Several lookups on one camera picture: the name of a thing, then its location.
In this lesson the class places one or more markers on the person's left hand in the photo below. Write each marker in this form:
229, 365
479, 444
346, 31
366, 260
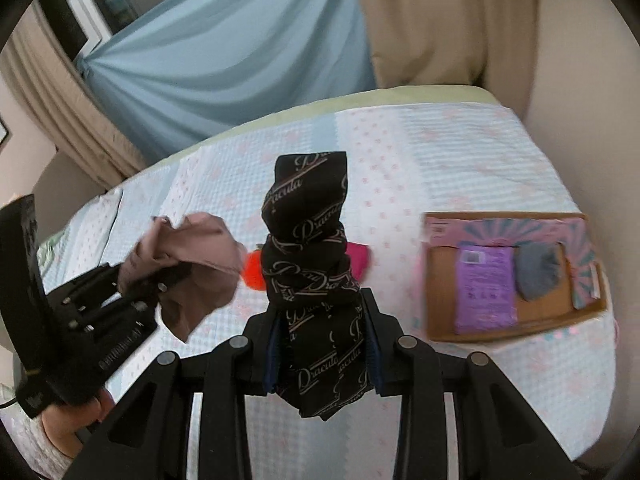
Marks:
61, 423

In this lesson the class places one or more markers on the beige curtain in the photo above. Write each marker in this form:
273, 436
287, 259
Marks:
50, 90
487, 43

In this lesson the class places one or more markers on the black printed Dracula cloth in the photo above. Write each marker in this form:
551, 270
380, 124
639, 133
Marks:
310, 286

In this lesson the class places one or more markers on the orange pompom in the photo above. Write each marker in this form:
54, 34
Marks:
252, 271

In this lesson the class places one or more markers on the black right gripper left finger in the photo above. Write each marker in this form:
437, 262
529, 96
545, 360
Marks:
186, 415

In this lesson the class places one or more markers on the magenta pink pouch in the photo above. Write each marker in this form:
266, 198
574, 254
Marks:
360, 256

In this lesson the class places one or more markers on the beige curtain right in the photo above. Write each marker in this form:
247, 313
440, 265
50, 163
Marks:
487, 43

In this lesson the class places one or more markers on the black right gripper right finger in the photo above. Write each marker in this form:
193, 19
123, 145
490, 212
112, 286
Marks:
459, 417

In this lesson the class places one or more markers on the mauve pink cloth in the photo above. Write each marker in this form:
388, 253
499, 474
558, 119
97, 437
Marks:
203, 263

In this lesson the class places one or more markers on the green mattress sheet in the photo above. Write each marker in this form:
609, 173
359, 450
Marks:
432, 93

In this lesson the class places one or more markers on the green crumpled cloth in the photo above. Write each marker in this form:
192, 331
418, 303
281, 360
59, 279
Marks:
47, 251

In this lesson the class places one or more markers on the checkered pastel bedspread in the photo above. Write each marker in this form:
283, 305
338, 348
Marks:
403, 162

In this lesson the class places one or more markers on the purple plastic packet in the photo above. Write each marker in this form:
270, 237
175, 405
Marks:
485, 286

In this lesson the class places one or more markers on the cardboard box with pink flaps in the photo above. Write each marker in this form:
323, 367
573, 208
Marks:
579, 296

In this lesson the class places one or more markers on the grey rolled fuzzy sock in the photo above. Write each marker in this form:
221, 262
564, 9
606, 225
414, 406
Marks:
537, 268

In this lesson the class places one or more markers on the beige curtain left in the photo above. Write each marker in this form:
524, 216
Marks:
50, 90

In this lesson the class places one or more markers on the light blue hanging sheet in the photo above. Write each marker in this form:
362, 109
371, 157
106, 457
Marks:
190, 69

